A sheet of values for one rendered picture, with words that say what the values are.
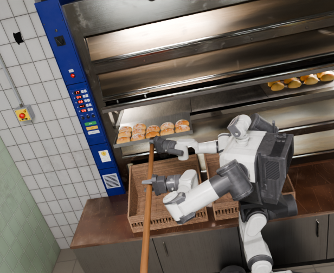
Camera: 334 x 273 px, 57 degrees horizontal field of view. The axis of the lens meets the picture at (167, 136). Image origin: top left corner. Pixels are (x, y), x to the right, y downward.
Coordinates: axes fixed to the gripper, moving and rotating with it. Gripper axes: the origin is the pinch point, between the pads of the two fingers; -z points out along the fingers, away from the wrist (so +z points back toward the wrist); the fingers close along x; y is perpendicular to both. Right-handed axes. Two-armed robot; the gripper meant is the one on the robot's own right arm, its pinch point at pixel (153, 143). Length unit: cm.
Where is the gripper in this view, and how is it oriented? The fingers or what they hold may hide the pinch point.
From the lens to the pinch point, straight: 204.0
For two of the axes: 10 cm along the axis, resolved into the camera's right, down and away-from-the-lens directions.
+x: -2.1, -8.6, -4.7
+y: -5.6, 5.0, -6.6
